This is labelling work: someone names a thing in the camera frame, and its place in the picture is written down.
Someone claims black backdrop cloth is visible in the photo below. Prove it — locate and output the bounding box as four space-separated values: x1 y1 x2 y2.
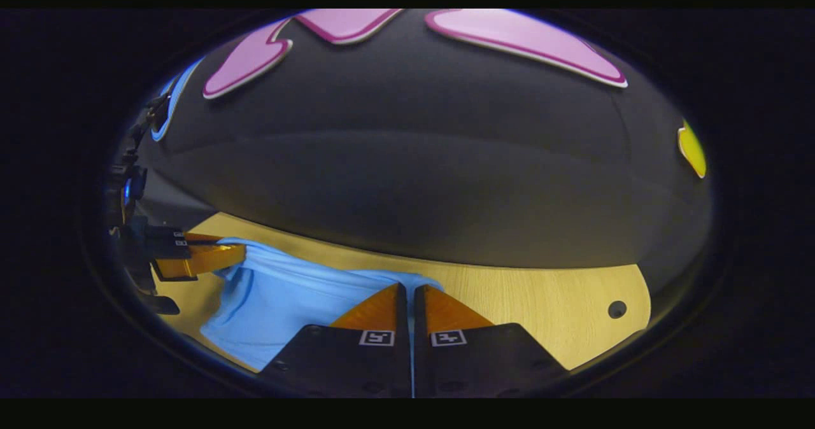
135 9 715 272

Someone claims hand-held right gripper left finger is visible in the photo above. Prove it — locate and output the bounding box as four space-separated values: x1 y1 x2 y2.
258 282 412 399

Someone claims light blue T-shirt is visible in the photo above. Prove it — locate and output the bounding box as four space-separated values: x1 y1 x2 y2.
199 236 446 397

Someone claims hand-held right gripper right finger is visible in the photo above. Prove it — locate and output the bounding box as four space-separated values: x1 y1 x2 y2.
413 283 571 399

